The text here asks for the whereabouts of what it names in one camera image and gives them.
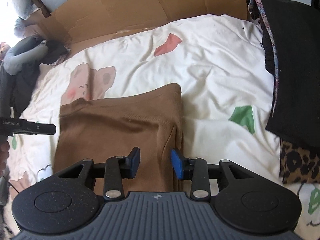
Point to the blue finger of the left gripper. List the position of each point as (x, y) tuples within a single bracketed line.
[(35, 128)]

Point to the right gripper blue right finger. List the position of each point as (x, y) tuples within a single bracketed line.
[(200, 173)]

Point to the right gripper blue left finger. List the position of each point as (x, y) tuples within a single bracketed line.
[(113, 171)]

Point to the brown printed t-shirt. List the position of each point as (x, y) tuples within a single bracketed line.
[(105, 128)]

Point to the black clothes pile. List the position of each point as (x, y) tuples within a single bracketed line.
[(26, 79)]

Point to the person's left hand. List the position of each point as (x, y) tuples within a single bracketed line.
[(4, 154)]

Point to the dark grey pillow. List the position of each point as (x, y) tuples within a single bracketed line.
[(6, 84)]

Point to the grey neck pillow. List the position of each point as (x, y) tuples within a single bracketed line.
[(28, 50)]

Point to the leopard print cloth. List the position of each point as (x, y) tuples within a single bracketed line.
[(298, 165)]

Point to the cream bear print duvet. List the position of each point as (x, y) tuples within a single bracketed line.
[(226, 93)]

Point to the brown cardboard sheet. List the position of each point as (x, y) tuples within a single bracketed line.
[(85, 23)]

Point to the black knit garment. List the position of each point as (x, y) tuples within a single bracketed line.
[(291, 45)]

